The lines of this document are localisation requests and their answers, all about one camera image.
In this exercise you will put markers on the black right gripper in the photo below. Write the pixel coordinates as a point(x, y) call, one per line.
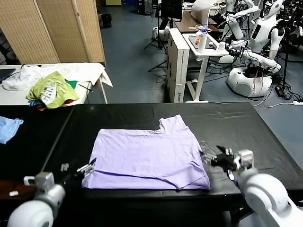
point(223, 162)

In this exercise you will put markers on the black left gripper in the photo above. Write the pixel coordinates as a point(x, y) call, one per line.
point(69, 178)

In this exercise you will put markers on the lavender printed t-shirt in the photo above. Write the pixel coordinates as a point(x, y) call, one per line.
point(146, 153)

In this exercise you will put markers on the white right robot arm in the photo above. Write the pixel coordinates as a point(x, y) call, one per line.
point(265, 196)

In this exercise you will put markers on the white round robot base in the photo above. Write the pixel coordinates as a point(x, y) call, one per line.
point(161, 34)

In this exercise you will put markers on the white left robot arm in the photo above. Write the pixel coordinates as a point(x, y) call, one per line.
point(38, 208)

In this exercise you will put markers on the white humanoid robot raised arm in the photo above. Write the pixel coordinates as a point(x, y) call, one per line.
point(234, 26)

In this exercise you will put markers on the large black vinyl table cover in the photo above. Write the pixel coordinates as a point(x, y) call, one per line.
point(236, 123)

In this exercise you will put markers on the light blue cloth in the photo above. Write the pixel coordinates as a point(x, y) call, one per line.
point(8, 128)

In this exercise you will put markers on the yellow-green garment pile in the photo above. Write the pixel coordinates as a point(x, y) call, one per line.
point(54, 92)

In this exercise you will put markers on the thin black rod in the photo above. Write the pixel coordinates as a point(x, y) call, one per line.
point(86, 88)

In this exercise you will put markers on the dark green cloth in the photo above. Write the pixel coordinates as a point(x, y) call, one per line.
point(73, 84)

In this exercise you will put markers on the white height-adjustable desk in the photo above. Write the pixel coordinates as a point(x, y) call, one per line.
point(201, 71)

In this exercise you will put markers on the black power adapter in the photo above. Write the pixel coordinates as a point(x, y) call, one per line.
point(279, 91)

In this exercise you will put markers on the tall white cardboard box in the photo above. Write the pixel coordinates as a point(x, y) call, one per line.
point(181, 71)

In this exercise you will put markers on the white power strip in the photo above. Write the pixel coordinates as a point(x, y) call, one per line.
point(297, 102)

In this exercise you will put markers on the white cloth-covered folding table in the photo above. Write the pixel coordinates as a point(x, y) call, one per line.
point(82, 71)

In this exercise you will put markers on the white plastic bag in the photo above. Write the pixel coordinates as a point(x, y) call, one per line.
point(21, 80)

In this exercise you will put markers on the white cylinder container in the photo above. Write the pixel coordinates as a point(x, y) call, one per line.
point(201, 43)

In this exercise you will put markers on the dark laptop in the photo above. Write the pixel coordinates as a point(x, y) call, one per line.
point(6, 74)

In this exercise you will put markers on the black light stand pole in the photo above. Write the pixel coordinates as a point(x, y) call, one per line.
point(286, 59)

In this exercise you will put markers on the clear water bottle blue cap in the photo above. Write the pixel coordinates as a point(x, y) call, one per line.
point(205, 28)

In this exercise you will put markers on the white humanoid robot on base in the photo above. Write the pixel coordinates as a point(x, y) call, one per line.
point(260, 33)

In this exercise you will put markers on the black tripod stand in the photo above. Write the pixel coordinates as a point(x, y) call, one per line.
point(158, 35)

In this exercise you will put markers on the brown wooden desk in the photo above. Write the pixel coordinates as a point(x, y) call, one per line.
point(187, 23)

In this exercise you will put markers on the bamboo folding screen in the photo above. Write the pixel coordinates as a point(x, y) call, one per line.
point(47, 30)

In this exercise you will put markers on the white curved cover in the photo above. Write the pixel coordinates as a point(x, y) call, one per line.
point(201, 10)

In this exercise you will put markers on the black bin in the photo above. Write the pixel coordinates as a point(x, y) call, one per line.
point(106, 20)

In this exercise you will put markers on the black monitor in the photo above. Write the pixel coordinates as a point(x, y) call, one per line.
point(171, 9)

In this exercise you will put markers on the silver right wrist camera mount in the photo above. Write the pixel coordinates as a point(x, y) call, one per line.
point(245, 158)

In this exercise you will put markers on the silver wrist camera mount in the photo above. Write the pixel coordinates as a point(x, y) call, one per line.
point(43, 180)
point(245, 158)

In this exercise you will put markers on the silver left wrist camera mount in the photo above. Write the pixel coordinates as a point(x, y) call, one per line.
point(43, 180)

